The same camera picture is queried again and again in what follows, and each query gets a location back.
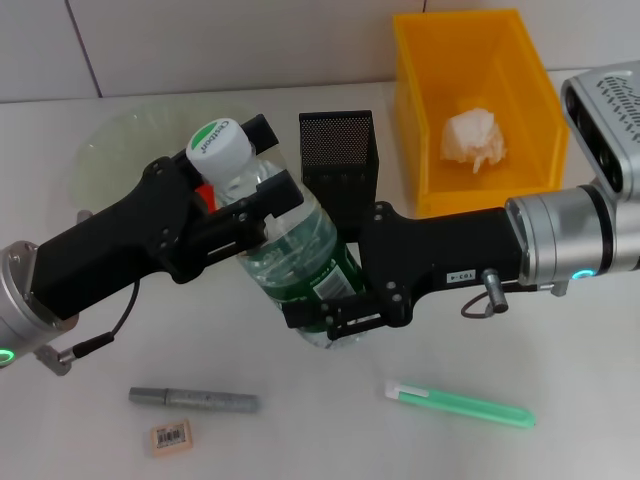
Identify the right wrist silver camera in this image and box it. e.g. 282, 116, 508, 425
559, 59, 640, 195

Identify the white paper ball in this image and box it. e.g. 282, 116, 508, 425
439, 107, 510, 175

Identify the green glass fruit plate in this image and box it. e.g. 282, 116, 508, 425
67, 99, 261, 221

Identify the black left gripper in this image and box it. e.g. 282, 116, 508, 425
29, 157, 305, 321

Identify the clear green-label water bottle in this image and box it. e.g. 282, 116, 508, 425
185, 117, 372, 351

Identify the black mesh pen holder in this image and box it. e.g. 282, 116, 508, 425
298, 109, 381, 245

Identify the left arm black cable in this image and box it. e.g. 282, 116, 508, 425
57, 281, 142, 365

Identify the beige barcode eraser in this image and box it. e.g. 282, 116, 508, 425
149, 419, 194, 457

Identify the yellow plastic bin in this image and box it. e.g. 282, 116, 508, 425
391, 8, 571, 219

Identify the silver marker pen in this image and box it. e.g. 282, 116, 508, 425
128, 385, 264, 416

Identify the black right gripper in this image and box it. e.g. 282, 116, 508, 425
282, 201, 531, 341

